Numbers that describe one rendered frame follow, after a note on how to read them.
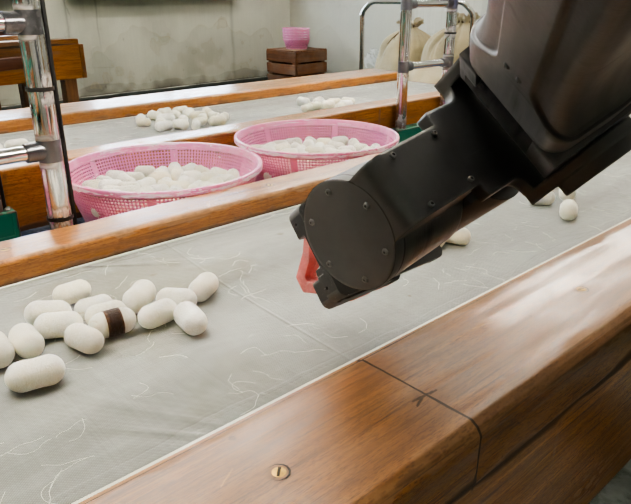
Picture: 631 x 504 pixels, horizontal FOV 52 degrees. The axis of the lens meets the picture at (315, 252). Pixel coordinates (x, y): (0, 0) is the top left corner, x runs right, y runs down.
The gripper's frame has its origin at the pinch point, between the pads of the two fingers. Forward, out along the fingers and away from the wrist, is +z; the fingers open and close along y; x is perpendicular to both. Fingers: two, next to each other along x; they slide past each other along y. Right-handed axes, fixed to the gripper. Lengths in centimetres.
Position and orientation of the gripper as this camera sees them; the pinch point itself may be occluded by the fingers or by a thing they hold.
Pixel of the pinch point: (307, 279)
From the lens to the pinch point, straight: 50.0
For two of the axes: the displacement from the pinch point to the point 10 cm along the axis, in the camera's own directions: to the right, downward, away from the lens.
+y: -7.5, 2.6, -6.2
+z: -5.0, 3.9, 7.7
